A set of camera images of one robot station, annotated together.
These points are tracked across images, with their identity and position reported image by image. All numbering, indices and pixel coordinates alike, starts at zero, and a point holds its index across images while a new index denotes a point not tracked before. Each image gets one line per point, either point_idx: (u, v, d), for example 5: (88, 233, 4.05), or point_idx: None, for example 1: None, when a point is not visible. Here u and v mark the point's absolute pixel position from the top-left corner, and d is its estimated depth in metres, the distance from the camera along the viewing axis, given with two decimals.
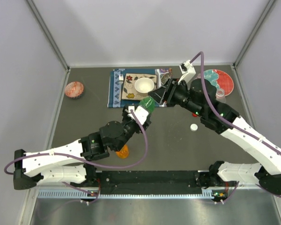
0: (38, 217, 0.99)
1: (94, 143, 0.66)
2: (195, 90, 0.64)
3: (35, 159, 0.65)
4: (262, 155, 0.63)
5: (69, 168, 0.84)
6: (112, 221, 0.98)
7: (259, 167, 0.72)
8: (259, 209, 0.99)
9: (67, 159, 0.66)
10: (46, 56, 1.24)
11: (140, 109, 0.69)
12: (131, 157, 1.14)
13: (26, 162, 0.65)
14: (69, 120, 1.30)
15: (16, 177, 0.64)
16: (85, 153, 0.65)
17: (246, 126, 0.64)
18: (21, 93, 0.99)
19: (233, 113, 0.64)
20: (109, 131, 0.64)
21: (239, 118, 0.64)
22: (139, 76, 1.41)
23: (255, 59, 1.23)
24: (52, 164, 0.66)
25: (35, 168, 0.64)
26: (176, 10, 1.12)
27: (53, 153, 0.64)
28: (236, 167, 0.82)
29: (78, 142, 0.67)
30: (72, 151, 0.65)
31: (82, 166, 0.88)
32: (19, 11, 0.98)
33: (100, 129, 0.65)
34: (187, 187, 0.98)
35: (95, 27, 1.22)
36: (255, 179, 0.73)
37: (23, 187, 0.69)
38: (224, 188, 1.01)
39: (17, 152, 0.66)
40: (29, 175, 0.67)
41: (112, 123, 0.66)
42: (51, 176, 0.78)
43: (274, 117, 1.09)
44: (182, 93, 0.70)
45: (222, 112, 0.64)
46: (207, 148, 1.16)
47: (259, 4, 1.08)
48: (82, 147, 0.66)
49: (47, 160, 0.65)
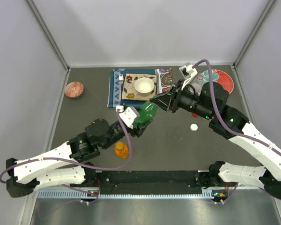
0: (38, 217, 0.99)
1: (82, 143, 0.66)
2: (207, 94, 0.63)
3: (26, 166, 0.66)
4: (270, 162, 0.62)
5: (65, 171, 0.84)
6: (112, 221, 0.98)
7: (263, 171, 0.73)
8: (259, 209, 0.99)
9: (57, 162, 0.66)
10: (46, 56, 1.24)
11: (129, 111, 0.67)
12: (130, 156, 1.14)
13: (18, 170, 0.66)
14: (69, 120, 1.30)
15: (10, 185, 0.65)
16: (74, 154, 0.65)
17: (255, 132, 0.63)
18: (21, 93, 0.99)
19: (243, 118, 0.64)
20: (95, 130, 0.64)
21: (248, 123, 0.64)
22: (139, 76, 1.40)
23: (256, 59, 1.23)
24: (44, 169, 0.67)
25: (27, 174, 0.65)
26: (176, 10, 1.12)
27: (42, 158, 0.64)
28: (239, 168, 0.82)
29: (67, 144, 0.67)
30: (61, 153, 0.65)
31: (80, 167, 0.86)
32: (19, 11, 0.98)
33: (86, 129, 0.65)
34: (187, 187, 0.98)
35: (95, 27, 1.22)
36: (260, 183, 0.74)
37: (19, 194, 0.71)
38: (224, 188, 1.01)
39: (8, 161, 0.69)
40: (23, 182, 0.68)
41: (97, 120, 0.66)
42: (48, 180, 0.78)
43: (274, 117, 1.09)
44: (190, 98, 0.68)
45: (231, 117, 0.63)
46: (207, 148, 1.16)
47: (259, 4, 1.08)
48: (71, 148, 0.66)
49: (37, 165, 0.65)
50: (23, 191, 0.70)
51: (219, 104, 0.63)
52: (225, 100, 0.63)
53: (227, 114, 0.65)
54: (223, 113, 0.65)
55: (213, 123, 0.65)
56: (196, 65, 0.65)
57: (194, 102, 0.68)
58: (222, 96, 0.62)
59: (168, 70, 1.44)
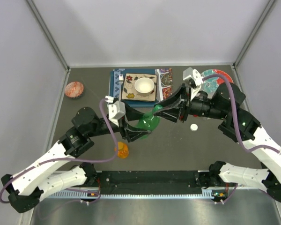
0: (38, 217, 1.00)
1: (73, 138, 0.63)
2: (224, 97, 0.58)
3: (24, 176, 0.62)
4: (279, 168, 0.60)
5: (66, 175, 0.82)
6: (112, 221, 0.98)
7: (267, 174, 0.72)
8: (260, 210, 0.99)
9: (55, 163, 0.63)
10: (46, 56, 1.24)
11: (114, 104, 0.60)
12: (131, 157, 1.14)
13: (17, 183, 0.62)
14: (69, 120, 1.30)
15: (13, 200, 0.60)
16: (69, 150, 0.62)
17: (266, 137, 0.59)
18: (21, 93, 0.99)
19: (255, 122, 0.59)
20: (82, 119, 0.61)
21: (260, 128, 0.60)
22: (139, 76, 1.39)
23: (256, 59, 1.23)
24: (43, 174, 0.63)
25: (28, 184, 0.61)
26: (176, 10, 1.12)
27: (38, 164, 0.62)
28: (240, 171, 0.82)
29: (58, 143, 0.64)
30: (55, 154, 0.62)
31: (79, 167, 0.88)
32: (19, 11, 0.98)
33: (72, 121, 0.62)
34: (187, 187, 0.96)
35: (95, 27, 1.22)
36: (261, 186, 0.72)
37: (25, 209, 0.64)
38: (224, 188, 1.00)
39: (3, 179, 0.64)
40: (26, 194, 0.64)
41: (81, 109, 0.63)
42: (52, 187, 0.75)
43: (274, 117, 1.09)
44: (201, 102, 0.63)
45: (243, 121, 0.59)
46: (207, 148, 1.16)
47: (259, 4, 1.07)
48: (64, 146, 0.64)
49: (35, 173, 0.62)
50: (28, 205, 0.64)
51: (236, 107, 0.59)
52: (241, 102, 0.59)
53: (240, 116, 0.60)
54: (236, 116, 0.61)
55: (224, 125, 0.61)
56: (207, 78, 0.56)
57: (206, 105, 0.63)
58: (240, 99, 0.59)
59: (168, 70, 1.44)
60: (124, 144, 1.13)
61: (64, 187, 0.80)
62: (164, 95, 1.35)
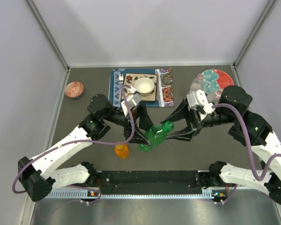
0: (38, 217, 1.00)
1: (93, 123, 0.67)
2: (229, 100, 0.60)
3: (46, 158, 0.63)
4: None
5: (71, 170, 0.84)
6: (112, 221, 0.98)
7: (269, 177, 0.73)
8: (260, 210, 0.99)
9: (77, 145, 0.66)
10: (46, 56, 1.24)
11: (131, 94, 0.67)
12: (131, 156, 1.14)
13: (38, 164, 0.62)
14: (69, 120, 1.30)
15: (35, 181, 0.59)
16: (91, 132, 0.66)
17: (277, 143, 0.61)
18: (21, 93, 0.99)
19: (267, 126, 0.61)
20: (97, 105, 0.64)
21: (272, 133, 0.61)
22: (139, 76, 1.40)
23: (256, 60, 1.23)
24: (63, 156, 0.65)
25: (50, 165, 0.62)
26: (176, 9, 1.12)
27: (61, 145, 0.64)
28: (242, 172, 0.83)
29: (78, 127, 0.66)
30: (77, 137, 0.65)
31: (81, 165, 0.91)
32: (19, 11, 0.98)
33: (88, 109, 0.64)
34: (187, 187, 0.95)
35: (95, 27, 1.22)
36: (264, 189, 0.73)
37: (41, 194, 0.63)
38: (223, 188, 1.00)
39: (21, 161, 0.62)
40: (44, 177, 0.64)
41: (94, 97, 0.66)
42: (61, 177, 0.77)
43: (274, 117, 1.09)
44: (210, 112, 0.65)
45: (256, 125, 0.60)
46: (207, 147, 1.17)
47: (259, 4, 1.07)
48: (85, 130, 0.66)
49: (57, 154, 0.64)
50: (45, 190, 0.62)
51: (243, 109, 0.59)
52: (247, 105, 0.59)
53: (251, 122, 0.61)
54: (247, 121, 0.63)
55: (233, 129, 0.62)
56: (217, 107, 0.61)
57: (215, 115, 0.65)
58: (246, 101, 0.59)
59: (168, 71, 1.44)
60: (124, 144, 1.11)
61: (68, 183, 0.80)
62: (164, 95, 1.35)
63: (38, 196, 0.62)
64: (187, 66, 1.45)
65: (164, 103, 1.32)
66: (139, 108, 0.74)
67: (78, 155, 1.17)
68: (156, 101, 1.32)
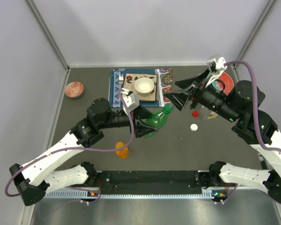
0: (38, 217, 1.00)
1: (85, 128, 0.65)
2: (242, 96, 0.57)
3: (35, 166, 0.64)
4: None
5: (69, 172, 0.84)
6: (112, 221, 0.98)
7: (268, 175, 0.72)
8: (260, 210, 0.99)
9: (67, 153, 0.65)
10: (46, 56, 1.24)
11: (130, 96, 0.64)
12: (131, 157, 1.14)
13: (27, 172, 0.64)
14: (69, 120, 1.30)
15: (23, 189, 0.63)
16: (82, 139, 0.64)
17: None
18: (21, 93, 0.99)
19: (272, 125, 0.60)
20: (98, 108, 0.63)
21: (277, 132, 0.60)
22: (139, 76, 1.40)
23: (256, 60, 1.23)
24: (54, 163, 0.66)
25: (39, 173, 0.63)
26: (176, 10, 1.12)
27: (50, 153, 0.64)
28: (241, 171, 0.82)
29: (70, 133, 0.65)
30: (67, 144, 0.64)
31: (80, 166, 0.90)
32: (19, 11, 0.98)
33: (88, 110, 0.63)
34: (187, 187, 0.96)
35: (95, 27, 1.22)
36: (261, 187, 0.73)
37: (34, 199, 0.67)
38: (224, 188, 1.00)
39: (12, 168, 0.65)
40: (35, 184, 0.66)
41: (97, 100, 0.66)
42: (57, 181, 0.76)
43: (274, 117, 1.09)
44: (216, 96, 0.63)
45: (262, 123, 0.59)
46: (207, 148, 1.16)
47: (259, 4, 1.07)
48: (76, 136, 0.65)
49: (46, 162, 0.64)
50: (37, 195, 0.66)
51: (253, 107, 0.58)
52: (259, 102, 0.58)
53: (257, 118, 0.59)
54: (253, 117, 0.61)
55: (239, 126, 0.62)
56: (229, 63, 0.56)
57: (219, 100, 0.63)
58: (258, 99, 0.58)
59: (168, 71, 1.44)
60: (124, 144, 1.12)
61: (65, 184, 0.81)
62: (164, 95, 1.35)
63: (31, 201, 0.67)
64: (187, 66, 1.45)
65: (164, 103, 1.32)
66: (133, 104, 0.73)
67: (78, 155, 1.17)
68: (156, 102, 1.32)
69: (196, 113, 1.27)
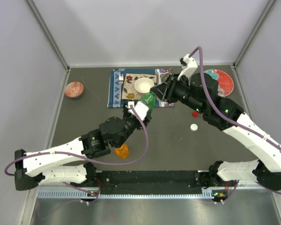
0: (38, 217, 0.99)
1: (94, 140, 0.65)
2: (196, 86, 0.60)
3: (36, 158, 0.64)
4: (265, 154, 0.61)
5: (69, 170, 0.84)
6: (112, 221, 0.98)
7: (256, 164, 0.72)
8: (259, 209, 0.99)
9: (69, 157, 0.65)
10: (46, 56, 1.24)
11: (139, 104, 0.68)
12: (130, 157, 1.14)
13: (27, 162, 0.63)
14: (69, 120, 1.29)
15: (18, 177, 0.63)
16: (86, 150, 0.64)
17: (250, 123, 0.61)
18: (21, 93, 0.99)
19: (238, 108, 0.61)
20: (109, 127, 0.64)
21: (244, 115, 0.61)
22: (139, 76, 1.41)
23: (256, 59, 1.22)
24: (53, 162, 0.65)
25: (37, 167, 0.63)
26: (176, 10, 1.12)
27: (55, 152, 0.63)
28: (234, 166, 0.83)
29: (78, 140, 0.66)
30: (73, 149, 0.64)
31: (82, 166, 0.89)
32: (19, 11, 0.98)
33: (100, 125, 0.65)
34: (187, 187, 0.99)
35: (95, 27, 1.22)
36: (253, 176, 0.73)
37: (25, 187, 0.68)
38: (224, 188, 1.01)
39: (17, 152, 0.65)
40: (30, 175, 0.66)
41: (112, 118, 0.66)
42: (53, 176, 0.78)
43: (273, 117, 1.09)
44: (183, 89, 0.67)
45: (226, 108, 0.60)
46: (207, 148, 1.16)
47: (259, 4, 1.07)
48: (83, 144, 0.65)
49: (47, 158, 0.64)
50: (28, 184, 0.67)
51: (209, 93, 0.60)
52: (214, 89, 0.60)
53: (222, 105, 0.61)
54: (218, 105, 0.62)
55: (206, 114, 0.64)
56: (192, 54, 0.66)
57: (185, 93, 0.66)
58: (211, 86, 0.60)
59: (168, 70, 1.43)
60: (124, 144, 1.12)
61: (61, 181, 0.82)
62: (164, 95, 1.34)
63: (21, 188, 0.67)
64: None
65: (164, 103, 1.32)
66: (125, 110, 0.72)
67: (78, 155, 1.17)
68: (156, 102, 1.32)
69: (196, 113, 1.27)
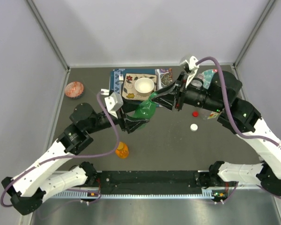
0: (38, 217, 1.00)
1: (72, 135, 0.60)
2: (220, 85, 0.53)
3: (25, 178, 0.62)
4: (277, 161, 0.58)
5: (66, 176, 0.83)
6: (112, 222, 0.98)
7: (261, 168, 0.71)
8: (260, 209, 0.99)
9: (55, 162, 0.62)
10: (46, 57, 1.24)
11: (112, 96, 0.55)
12: (130, 157, 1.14)
13: (18, 184, 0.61)
14: (69, 120, 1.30)
15: (16, 203, 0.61)
16: (69, 147, 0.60)
17: (266, 129, 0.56)
18: (21, 93, 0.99)
19: (255, 113, 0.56)
20: (79, 116, 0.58)
21: (260, 120, 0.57)
22: (139, 76, 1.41)
23: (256, 59, 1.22)
24: (44, 174, 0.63)
25: (30, 185, 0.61)
26: (176, 10, 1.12)
27: (38, 164, 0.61)
28: (237, 168, 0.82)
29: (57, 142, 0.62)
30: (55, 153, 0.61)
31: (79, 167, 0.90)
32: (19, 11, 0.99)
33: (71, 117, 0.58)
34: (187, 187, 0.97)
35: (95, 27, 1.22)
36: (257, 180, 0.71)
37: (29, 209, 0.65)
38: (224, 188, 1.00)
39: (3, 181, 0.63)
40: (28, 195, 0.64)
41: (78, 106, 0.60)
42: (53, 187, 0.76)
43: (273, 117, 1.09)
44: (197, 92, 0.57)
45: (244, 112, 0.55)
46: (207, 148, 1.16)
47: (259, 4, 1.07)
48: (62, 144, 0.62)
49: (35, 174, 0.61)
50: (31, 206, 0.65)
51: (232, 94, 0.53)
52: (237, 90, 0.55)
53: (240, 108, 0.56)
54: (235, 108, 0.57)
55: (222, 116, 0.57)
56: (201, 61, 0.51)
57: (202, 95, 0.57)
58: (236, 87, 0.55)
59: (168, 70, 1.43)
60: (124, 144, 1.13)
61: (63, 188, 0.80)
62: None
63: (27, 211, 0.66)
64: None
65: None
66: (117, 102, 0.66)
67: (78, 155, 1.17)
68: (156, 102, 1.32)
69: (196, 113, 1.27)
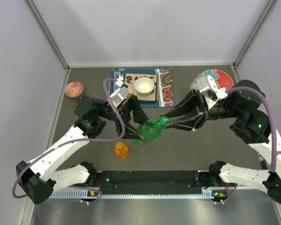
0: (39, 217, 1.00)
1: (88, 121, 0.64)
2: (242, 96, 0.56)
3: (43, 160, 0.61)
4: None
5: (71, 171, 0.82)
6: (112, 222, 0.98)
7: (268, 175, 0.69)
8: (260, 210, 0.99)
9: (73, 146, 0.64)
10: (46, 57, 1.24)
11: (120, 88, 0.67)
12: (130, 157, 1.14)
13: (36, 168, 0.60)
14: (69, 120, 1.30)
15: (34, 184, 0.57)
16: (87, 131, 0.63)
17: (280, 140, 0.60)
18: (21, 93, 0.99)
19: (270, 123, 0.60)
20: (82, 108, 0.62)
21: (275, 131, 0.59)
22: (139, 76, 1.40)
23: (256, 59, 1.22)
24: (61, 157, 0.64)
25: (49, 166, 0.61)
26: (176, 10, 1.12)
27: (58, 146, 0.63)
28: (241, 171, 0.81)
29: (74, 127, 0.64)
30: (73, 136, 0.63)
31: (80, 165, 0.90)
32: (19, 11, 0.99)
33: (75, 112, 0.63)
34: (187, 187, 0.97)
35: (95, 27, 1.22)
36: (262, 187, 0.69)
37: (42, 197, 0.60)
38: (224, 188, 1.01)
39: (18, 165, 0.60)
40: (44, 180, 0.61)
41: (78, 100, 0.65)
42: (62, 179, 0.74)
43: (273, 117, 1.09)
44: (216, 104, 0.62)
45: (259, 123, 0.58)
46: (207, 148, 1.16)
47: (259, 4, 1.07)
48: (80, 129, 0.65)
49: (54, 155, 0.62)
50: (45, 191, 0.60)
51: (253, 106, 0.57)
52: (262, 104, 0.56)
53: (255, 118, 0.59)
54: (251, 118, 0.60)
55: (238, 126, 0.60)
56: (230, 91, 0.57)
57: (221, 107, 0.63)
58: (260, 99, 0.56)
59: (168, 71, 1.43)
60: (124, 144, 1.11)
61: (69, 183, 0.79)
62: (164, 95, 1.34)
63: (40, 199, 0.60)
64: (187, 66, 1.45)
65: (164, 103, 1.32)
66: (129, 101, 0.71)
67: (78, 155, 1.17)
68: (156, 101, 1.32)
69: None
